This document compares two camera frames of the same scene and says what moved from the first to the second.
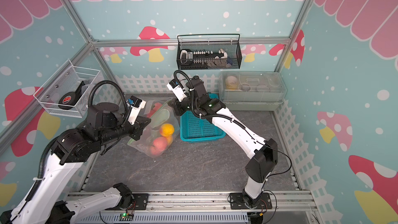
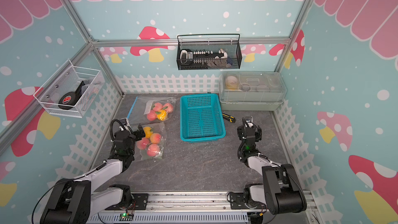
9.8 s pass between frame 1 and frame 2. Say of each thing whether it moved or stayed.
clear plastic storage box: stayed
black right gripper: moved
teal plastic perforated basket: stayed
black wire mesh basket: stayed
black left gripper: moved
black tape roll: stayed
